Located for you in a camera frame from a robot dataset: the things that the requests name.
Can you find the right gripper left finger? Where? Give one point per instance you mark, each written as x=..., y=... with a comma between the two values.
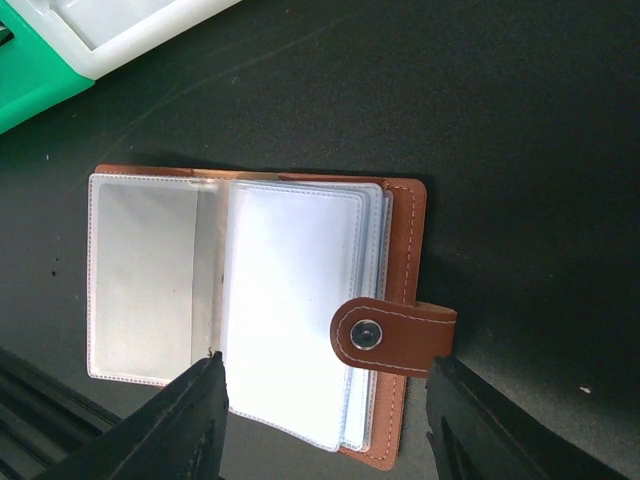
x=178, y=434

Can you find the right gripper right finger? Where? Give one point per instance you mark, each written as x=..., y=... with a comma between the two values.
x=478, y=433

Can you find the brown leather card holder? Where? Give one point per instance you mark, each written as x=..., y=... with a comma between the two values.
x=304, y=283

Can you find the green bin middle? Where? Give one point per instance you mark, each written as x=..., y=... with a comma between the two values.
x=33, y=76

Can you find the white bin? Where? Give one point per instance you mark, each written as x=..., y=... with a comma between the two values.
x=96, y=37

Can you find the black aluminium rail front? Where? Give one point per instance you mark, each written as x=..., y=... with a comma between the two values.
x=42, y=420

